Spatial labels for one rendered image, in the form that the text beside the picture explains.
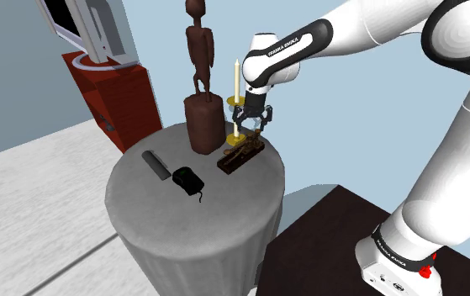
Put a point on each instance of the brass telegraph key on wood base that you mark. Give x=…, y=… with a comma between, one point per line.
x=240, y=158

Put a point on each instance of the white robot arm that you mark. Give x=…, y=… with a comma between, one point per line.
x=443, y=180

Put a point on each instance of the round grey covered table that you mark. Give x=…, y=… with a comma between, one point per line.
x=201, y=221

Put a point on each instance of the brown wooden figure statue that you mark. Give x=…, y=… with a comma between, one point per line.
x=204, y=123

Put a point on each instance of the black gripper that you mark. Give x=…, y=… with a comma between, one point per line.
x=255, y=105

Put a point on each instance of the dark robot stand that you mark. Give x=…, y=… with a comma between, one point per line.
x=324, y=250

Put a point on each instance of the grey monitor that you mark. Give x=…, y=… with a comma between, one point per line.
x=91, y=28

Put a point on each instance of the red wooden cabinet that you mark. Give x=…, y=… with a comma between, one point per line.
x=115, y=106

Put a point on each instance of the grey remote control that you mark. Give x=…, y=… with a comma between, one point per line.
x=156, y=164

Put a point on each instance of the white candle in gold holder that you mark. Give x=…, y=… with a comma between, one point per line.
x=237, y=82

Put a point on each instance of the black computer mouse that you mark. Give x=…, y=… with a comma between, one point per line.
x=187, y=180

